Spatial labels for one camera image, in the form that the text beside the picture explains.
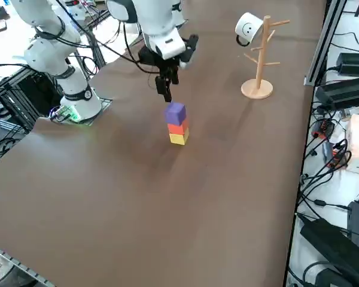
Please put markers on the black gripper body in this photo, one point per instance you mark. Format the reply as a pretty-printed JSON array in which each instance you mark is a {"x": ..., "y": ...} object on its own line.
[{"x": 164, "y": 64}]

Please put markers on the purple foam cube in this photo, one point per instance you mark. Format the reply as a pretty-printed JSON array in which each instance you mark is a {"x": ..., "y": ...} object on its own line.
[{"x": 175, "y": 113}]

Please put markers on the red foam cube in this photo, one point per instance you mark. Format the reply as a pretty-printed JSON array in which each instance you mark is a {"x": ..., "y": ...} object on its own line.
[{"x": 178, "y": 128}]

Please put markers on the yellow foam cube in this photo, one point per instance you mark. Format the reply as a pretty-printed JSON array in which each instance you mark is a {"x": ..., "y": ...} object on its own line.
[{"x": 178, "y": 139}]

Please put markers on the wooden mug tree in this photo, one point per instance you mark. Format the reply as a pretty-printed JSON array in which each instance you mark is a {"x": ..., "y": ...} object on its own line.
[{"x": 257, "y": 89}]

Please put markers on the white smiley mug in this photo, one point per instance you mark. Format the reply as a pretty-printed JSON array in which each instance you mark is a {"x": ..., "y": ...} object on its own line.
[{"x": 248, "y": 28}]

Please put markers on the black control box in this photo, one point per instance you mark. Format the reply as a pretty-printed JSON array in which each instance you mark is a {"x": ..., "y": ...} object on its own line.
[{"x": 27, "y": 98}]

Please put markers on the red black power plug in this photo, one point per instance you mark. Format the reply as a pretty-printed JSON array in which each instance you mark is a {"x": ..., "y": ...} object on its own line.
[{"x": 321, "y": 128}]

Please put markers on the long black power adapter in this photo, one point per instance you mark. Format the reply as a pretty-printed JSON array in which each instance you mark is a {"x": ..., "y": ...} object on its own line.
[{"x": 347, "y": 92}]

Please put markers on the black orange charger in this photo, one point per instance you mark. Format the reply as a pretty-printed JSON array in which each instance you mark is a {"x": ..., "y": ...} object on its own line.
[{"x": 335, "y": 158}]

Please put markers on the small black power adapter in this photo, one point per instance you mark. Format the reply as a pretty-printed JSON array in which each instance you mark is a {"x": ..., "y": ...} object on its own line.
[{"x": 356, "y": 62}]

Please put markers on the large black power brick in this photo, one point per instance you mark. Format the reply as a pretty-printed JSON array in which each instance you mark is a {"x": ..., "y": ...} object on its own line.
[{"x": 332, "y": 248}]

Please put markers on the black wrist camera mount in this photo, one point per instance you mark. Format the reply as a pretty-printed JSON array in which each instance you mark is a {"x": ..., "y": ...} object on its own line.
[{"x": 190, "y": 51}]

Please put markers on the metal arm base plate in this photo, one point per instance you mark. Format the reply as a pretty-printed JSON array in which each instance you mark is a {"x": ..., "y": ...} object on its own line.
[{"x": 104, "y": 104}]

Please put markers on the aluminium profile post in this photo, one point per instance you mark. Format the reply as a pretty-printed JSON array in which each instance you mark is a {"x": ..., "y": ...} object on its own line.
[{"x": 318, "y": 53}]

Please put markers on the slotted metal rail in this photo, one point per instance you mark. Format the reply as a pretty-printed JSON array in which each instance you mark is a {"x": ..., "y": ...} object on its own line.
[{"x": 18, "y": 263}]

